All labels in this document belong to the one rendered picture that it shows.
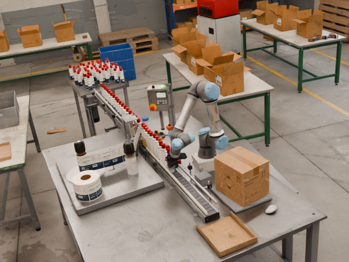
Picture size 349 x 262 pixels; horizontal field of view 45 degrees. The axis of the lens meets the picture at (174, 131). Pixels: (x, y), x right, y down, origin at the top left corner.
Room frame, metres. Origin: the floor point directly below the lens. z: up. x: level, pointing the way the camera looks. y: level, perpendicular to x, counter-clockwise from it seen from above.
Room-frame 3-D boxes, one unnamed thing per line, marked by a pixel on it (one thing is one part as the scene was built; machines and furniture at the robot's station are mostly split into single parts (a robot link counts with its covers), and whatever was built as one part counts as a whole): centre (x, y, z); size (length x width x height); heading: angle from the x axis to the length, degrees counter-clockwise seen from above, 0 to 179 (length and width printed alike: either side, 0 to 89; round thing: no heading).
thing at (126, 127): (3.36, 0.37, 1.01); 0.14 x 0.13 x 0.26; 22
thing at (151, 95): (3.14, 0.09, 1.38); 0.17 x 0.10 x 0.19; 77
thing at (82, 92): (5.23, 0.92, 0.46); 0.73 x 0.62 x 0.93; 22
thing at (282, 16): (7.29, -2.08, 0.97); 0.42 x 0.39 x 0.37; 101
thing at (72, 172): (2.94, 0.75, 0.89); 0.31 x 0.31 x 0.01
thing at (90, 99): (4.76, 0.97, 0.71); 0.15 x 0.12 x 0.34; 112
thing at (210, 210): (3.00, 0.13, 0.86); 1.65 x 0.08 x 0.04; 22
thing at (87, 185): (2.64, 0.68, 0.95); 0.20 x 0.20 x 0.14
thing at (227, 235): (2.08, -0.25, 0.85); 0.30 x 0.26 x 0.04; 22
